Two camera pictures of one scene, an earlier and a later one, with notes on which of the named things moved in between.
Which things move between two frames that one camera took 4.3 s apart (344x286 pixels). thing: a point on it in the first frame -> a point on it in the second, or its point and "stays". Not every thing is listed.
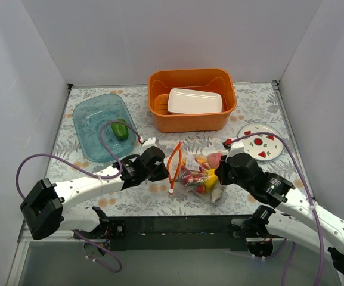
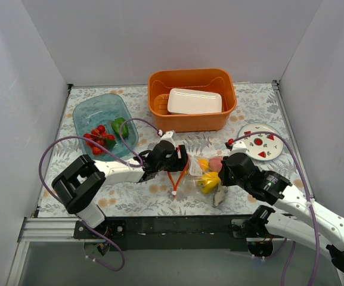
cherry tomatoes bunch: [187, 179] -> [99, 136]
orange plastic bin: [191, 100] stays
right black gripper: [221, 171] stays
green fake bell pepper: [120, 129] stays
